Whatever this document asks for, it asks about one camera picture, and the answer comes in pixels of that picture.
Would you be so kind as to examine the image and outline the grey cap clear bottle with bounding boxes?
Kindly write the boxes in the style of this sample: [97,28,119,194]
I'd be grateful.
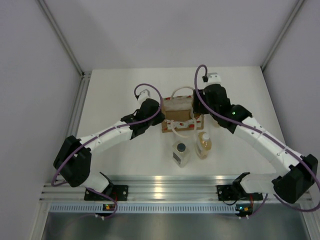
[172,141,190,168]

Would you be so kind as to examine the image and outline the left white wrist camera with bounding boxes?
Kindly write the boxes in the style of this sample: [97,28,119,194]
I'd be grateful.
[135,89,151,106]

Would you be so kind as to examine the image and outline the left aluminium frame post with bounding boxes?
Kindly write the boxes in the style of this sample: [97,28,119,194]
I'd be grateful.
[34,0,85,76]

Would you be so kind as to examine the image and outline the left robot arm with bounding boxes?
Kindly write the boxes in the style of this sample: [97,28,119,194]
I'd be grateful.
[51,98,165,200]

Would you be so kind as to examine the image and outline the right aluminium frame post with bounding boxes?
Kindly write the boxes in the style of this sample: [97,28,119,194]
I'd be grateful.
[260,0,307,72]

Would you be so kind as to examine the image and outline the grey slotted cable duct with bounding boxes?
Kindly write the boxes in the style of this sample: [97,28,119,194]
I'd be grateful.
[49,203,250,214]

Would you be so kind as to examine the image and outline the burlap watermelon canvas bag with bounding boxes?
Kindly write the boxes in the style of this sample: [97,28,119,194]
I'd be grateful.
[161,86,204,138]

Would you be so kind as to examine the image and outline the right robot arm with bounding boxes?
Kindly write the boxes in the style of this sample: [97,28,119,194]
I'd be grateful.
[193,83,320,204]

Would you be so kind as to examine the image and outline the white cap amber bottle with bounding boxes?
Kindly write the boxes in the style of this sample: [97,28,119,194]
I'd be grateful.
[195,131,212,160]
[212,119,220,128]

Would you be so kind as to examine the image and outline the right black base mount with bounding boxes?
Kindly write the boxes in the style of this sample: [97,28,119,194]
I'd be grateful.
[216,184,264,202]

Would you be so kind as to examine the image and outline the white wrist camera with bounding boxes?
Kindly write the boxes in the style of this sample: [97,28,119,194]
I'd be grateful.
[202,72,222,85]
[135,89,151,106]

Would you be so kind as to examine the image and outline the aluminium frame post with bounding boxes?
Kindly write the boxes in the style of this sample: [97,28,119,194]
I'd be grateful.
[34,0,85,76]
[260,0,307,72]

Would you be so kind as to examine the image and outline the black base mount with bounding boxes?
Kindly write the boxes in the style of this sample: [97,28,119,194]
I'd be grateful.
[216,184,264,202]
[84,184,129,201]

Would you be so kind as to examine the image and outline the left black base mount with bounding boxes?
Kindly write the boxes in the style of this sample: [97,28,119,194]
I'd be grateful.
[84,184,129,201]

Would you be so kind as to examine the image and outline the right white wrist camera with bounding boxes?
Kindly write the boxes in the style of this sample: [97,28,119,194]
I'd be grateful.
[202,72,222,85]

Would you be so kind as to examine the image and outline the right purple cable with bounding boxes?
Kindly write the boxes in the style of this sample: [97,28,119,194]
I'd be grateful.
[194,64,320,216]

